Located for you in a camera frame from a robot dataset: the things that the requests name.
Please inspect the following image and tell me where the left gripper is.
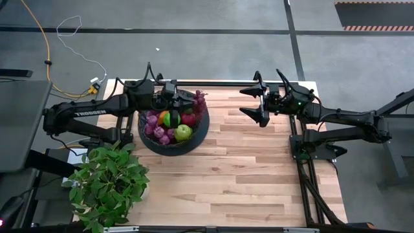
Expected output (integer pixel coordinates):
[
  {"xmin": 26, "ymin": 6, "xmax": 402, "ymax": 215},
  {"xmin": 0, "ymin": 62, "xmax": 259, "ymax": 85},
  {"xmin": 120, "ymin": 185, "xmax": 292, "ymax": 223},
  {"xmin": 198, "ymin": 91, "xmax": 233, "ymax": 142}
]
[{"xmin": 153, "ymin": 91, "xmax": 195, "ymax": 129}]

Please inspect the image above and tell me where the round red apple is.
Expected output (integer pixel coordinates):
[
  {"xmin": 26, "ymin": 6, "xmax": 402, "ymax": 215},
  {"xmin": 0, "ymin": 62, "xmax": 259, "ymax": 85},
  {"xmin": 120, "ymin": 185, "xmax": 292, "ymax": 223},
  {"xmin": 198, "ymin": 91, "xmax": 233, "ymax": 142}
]
[{"xmin": 180, "ymin": 113, "xmax": 197, "ymax": 128}]

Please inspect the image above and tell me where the black wire basket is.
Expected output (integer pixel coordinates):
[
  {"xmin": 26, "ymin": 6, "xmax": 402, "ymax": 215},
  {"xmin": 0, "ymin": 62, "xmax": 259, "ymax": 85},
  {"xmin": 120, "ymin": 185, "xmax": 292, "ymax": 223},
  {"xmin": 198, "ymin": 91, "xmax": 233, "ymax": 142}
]
[{"xmin": 138, "ymin": 89, "xmax": 208, "ymax": 148}]

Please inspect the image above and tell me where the black aluminium rig frame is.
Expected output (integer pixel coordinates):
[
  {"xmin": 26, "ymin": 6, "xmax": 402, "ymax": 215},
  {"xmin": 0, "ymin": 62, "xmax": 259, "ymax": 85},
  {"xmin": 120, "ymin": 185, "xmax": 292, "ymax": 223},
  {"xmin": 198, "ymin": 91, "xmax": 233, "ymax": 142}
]
[{"xmin": 120, "ymin": 70, "xmax": 349, "ymax": 227}]

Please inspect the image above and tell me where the green leafy potted plant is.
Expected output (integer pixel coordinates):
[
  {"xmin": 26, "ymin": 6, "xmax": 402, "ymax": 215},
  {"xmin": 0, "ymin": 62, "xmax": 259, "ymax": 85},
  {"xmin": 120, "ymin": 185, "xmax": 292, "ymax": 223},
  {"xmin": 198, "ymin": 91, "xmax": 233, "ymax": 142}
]
[{"xmin": 60, "ymin": 140, "xmax": 151, "ymax": 233}]

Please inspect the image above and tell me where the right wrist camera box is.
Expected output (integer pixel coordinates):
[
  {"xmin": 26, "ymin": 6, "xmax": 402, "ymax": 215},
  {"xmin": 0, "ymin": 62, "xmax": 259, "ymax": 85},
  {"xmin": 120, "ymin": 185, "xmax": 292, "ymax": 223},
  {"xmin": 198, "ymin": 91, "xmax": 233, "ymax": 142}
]
[{"xmin": 267, "ymin": 91, "xmax": 281, "ymax": 105}]

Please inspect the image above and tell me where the black mat with striped edge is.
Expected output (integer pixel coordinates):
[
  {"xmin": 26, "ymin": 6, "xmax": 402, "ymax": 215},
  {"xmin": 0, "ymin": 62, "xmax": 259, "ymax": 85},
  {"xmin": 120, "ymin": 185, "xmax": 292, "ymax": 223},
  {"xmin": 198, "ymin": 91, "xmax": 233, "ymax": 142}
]
[{"xmin": 334, "ymin": 1, "xmax": 414, "ymax": 32}]

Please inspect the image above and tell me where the black rounded device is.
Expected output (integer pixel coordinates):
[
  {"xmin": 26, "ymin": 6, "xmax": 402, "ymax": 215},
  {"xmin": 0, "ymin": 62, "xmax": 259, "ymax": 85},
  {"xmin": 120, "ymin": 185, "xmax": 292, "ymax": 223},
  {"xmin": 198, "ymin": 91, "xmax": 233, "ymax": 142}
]
[{"xmin": 0, "ymin": 195, "xmax": 25, "ymax": 227}]

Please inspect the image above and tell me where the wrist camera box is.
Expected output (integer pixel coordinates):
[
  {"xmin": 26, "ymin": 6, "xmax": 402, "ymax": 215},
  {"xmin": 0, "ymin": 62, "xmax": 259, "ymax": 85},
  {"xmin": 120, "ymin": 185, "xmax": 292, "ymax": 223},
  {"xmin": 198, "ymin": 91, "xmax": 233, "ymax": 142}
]
[
  {"xmin": 164, "ymin": 80, "xmax": 178, "ymax": 98},
  {"xmin": 267, "ymin": 91, "xmax": 281, "ymax": 105}
]

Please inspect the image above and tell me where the dark red grape bunch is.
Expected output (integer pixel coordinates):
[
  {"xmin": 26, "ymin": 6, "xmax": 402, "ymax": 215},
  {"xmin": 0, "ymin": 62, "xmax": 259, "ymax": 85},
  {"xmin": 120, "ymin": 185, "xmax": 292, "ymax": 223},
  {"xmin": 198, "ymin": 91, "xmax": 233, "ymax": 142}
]
[{"xmin": 191, "ymin": 89, "xmax": 208, "ymax": 115}]

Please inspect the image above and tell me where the white paper sheet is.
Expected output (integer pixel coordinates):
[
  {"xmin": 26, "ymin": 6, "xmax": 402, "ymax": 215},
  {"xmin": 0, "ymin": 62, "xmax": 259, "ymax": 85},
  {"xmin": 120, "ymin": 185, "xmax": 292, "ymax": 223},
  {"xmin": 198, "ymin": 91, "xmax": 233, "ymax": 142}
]
[{"xmin": 66, "ymin": 148, "xmax": 89, "ymax": 166}]

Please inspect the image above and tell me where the black flat bar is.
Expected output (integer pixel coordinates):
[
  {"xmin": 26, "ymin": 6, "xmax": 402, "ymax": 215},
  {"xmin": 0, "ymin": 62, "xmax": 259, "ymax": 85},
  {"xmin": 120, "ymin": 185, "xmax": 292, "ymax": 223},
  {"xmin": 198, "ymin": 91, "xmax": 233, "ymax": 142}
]
[{"xmin": 0, "ymin": 68, "xmax": 34, "ymax": 78}]

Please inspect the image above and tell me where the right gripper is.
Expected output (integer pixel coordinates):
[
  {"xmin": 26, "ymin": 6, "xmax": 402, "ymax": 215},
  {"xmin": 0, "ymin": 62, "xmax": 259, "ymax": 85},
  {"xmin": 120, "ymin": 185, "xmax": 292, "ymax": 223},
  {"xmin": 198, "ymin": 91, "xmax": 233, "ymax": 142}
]
[{"xmin": 238, "ymin": 82, "xmax": 294, "ymax": 128}]

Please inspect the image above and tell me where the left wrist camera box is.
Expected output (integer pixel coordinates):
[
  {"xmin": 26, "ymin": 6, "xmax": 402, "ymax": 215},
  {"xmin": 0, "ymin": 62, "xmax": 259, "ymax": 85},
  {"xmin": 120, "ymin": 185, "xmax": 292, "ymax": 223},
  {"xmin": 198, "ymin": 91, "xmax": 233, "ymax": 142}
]
[{"xmin": 164, "ymin": 80, "xmax": 178, "ymax": 98}]

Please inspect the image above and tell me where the black support beam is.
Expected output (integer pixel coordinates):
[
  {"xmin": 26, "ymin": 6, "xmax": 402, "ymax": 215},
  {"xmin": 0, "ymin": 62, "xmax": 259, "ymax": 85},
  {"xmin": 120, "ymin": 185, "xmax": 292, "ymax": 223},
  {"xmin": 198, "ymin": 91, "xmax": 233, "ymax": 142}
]
[{"xmin": 25, "ymin": 148, "xmax": 82, "ymax": 178}]

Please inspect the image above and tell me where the yellow cable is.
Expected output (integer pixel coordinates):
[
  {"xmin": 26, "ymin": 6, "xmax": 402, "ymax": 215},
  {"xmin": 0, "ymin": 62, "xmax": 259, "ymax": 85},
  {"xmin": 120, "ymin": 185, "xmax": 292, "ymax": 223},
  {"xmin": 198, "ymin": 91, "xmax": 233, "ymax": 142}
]
[{"xmin": 19, "ymin": 0, "xmax": 100, "ymax": 98}]

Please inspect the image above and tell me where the green pear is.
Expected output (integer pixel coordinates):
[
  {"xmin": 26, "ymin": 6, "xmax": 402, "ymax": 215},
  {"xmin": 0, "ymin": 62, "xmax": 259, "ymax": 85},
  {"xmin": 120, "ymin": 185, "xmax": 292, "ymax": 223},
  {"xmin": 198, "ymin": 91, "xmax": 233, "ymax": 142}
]
[{"xmin": 174, "ymin": 124, "xmax": 193, "ymax": 142}]

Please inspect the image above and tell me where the black metal table stand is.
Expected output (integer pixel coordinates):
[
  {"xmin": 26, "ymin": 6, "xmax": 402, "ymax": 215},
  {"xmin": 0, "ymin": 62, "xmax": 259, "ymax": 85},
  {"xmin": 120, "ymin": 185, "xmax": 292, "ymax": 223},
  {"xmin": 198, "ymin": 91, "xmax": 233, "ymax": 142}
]
[{"xmin": 355, "ymin": 87, "xmax": 414, "ymax": 190}]

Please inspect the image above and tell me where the grey desk panel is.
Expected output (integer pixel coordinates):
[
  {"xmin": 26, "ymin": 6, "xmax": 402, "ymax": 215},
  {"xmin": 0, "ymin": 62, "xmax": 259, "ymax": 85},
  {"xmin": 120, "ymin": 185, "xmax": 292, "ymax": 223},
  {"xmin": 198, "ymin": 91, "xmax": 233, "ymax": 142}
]
[{"xmin": 0, "ymin": 80, "xmax": 53, "ymax": 174}]

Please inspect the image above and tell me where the purple grape bunch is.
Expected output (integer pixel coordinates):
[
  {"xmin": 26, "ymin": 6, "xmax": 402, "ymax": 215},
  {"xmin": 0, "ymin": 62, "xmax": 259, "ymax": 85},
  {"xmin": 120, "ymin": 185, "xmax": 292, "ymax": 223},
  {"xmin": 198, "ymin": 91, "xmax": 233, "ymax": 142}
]
[{"xmin": 144, "ymin": 109, "xmax": 177, "ymax": 146}]

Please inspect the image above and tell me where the black wire fruit bowl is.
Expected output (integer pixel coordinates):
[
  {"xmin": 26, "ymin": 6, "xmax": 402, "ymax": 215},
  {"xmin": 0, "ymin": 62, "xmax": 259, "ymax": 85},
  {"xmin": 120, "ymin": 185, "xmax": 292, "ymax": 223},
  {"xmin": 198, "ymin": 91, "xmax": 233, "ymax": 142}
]
[{"xmin": 137, "ymin": 89, "xmax": 211, "ymax": 157}]

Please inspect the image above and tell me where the white cable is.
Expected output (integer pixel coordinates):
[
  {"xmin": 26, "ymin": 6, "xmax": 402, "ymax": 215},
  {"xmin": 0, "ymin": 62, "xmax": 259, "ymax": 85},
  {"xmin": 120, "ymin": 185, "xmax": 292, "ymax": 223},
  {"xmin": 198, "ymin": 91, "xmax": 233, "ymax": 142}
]
[{"xmin": 56, "ymin": 14, "xmax": 108, "ymax": 84}]

